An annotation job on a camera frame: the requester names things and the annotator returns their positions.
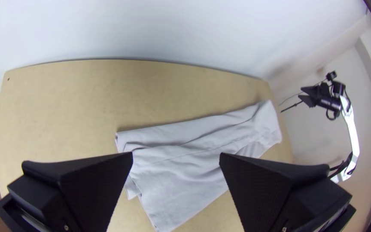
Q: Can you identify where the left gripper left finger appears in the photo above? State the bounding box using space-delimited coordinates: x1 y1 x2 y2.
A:
6 152 134 232

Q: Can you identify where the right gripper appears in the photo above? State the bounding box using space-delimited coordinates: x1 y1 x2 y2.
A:
300 83 343 113

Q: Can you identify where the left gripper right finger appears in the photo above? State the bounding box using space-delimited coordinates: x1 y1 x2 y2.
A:
219 152 354 232

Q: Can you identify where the grey t-shirt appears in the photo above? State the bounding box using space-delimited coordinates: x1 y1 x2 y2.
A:
114 99 283 232

